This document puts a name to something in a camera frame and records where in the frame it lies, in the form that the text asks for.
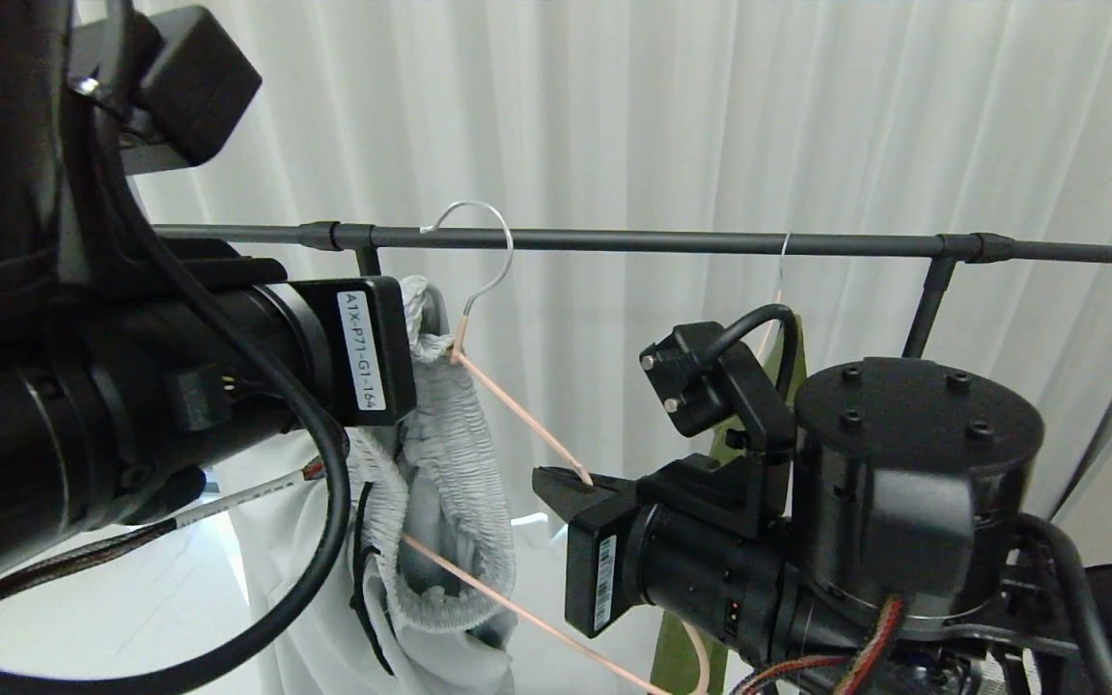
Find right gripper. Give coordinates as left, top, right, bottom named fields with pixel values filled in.
left=564, top=478, right=808, bottom=657

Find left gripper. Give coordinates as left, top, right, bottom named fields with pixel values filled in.
left=0, top=277, right=417, bottom=599

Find green garment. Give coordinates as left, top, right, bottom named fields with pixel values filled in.
left=651, top=309, right=808, bottom=695

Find pink clothes hanger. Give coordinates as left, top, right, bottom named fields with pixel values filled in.
left=759, top=232, right=794, bottom=360
left=419, top=200, right=711, bottom=695

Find pale grey shorts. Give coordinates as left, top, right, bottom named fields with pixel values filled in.
left=213, top=275, right=518, bottom=695

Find black clothes rack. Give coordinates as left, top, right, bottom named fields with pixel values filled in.
left=153, top=222, right=1112, bottom=360

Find white curtain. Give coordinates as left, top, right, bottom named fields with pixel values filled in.
left=73, top=0, right=1112, bottom=695

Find black cable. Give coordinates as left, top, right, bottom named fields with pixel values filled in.
left=0, top=97, right=354, bottom=695
left=1012, top=512, right=1112, bottom=695

